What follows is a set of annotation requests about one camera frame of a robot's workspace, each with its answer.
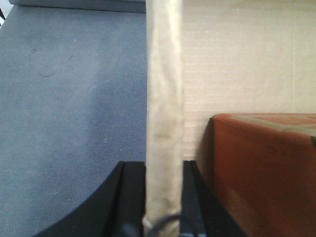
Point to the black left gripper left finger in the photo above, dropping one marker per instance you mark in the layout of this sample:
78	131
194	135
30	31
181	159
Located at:
115	209

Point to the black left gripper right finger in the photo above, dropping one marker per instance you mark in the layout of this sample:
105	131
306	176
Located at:
202	213

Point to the large brown cardboard box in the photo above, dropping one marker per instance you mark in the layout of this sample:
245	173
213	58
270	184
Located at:
210	57

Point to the red-brown small box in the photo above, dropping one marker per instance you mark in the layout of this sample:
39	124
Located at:
263	171

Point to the blue-grey table mat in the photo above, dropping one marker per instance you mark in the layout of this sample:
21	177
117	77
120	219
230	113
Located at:
73	97

